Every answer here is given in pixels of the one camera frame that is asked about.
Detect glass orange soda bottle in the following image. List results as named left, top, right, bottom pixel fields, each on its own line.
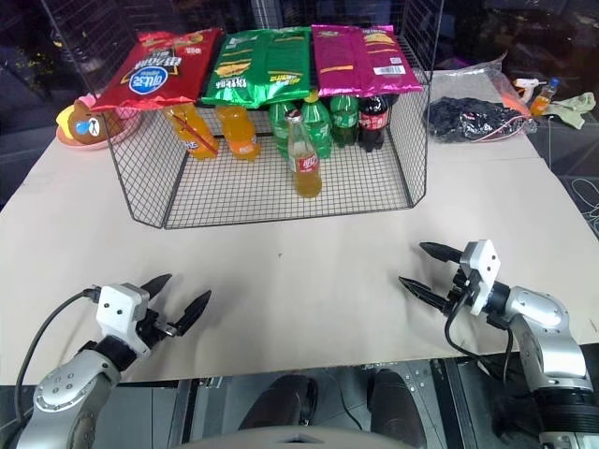
left=285, top=110, right=325, bottom=200

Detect brown bear plush toy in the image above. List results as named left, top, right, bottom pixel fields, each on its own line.
left=56, top=103, right=114, bottom=144

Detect pale green cloth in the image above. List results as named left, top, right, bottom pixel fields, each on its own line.
left=544, top=91, right=597, bottom=130

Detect green chip bag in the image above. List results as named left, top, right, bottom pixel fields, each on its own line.
left=199, top=27, right=313, bottom=110

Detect brown bear plush on plate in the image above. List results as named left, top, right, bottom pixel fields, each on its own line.
left=55, top=93, right=144, bottom=152

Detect dark cola plastic bottle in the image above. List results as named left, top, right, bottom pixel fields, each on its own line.
left=358, top=94, right=394, bottom=153

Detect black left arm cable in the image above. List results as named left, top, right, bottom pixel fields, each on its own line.
left=13, top=287, right=102, bottom=422

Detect clear plastic bag black contents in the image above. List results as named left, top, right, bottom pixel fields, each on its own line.
left=422, top=51, right=540, bottom=144

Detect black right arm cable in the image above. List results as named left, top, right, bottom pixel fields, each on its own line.
left=444, top=293, right=516, bottom=371

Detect dark rounded shape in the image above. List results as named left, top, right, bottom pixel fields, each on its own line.
left=237, top=373, right=320, bottom=432
left=368, top=368, right=426, bottom=446

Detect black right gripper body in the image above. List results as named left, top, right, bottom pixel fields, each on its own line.
left=444, top=268, right=479, bottom=312

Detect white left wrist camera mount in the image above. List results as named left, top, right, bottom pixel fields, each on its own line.
left=96, top=283, right=153, bottom=359

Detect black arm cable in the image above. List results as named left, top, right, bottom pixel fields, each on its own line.
left=444, top=293, right=516, bottom=371
left=13, top=287, right=102, bottom=422

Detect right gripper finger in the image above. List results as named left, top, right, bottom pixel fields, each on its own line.
left=398, top=276, right=449, bottom=311
left=418, top=241, right=464, bottom=265

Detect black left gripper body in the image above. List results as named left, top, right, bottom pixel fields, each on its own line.
left=135, top=303, right=184, bottom=351

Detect magenta chip bag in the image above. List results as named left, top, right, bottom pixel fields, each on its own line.
left=310, top=22, right=424, bottom=98

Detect red chip bag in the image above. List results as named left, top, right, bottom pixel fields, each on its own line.
left=88, top=26, right=224, bottom=114

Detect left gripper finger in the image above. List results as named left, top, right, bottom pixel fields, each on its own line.
left=174, top=289, right=213, bottom=336
left=139, top=273, right=173, bottom=306

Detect small orange drink bottle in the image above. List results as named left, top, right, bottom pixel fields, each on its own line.
left=529, top=77, right=561, bottom=117

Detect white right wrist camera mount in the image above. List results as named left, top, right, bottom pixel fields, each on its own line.
left=459, top=239, right=503, bottom=316

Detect green soda plastic bottle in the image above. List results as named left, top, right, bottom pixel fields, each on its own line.
left=299, top=94, right=335, bottom=161
left=268, top=100, right=300, bottom=161
left=329, top=94, right=361, bottom=148

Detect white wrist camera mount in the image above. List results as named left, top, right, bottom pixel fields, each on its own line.
left=96, top=283, right=153, bottom=359
left=459, top=239, right=503, bottom=316

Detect thin white cable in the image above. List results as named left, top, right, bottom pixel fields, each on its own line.
left=567, top=176, right=599, bottom=236

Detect orange soda plastic bottle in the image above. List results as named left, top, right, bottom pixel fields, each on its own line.
left=214, top=105, right=262, bottom=163
left=163, top=103, right=221, bottom=162

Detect black wire grid rack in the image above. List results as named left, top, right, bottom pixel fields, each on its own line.
left=39, top=0, right=444, bottom=231

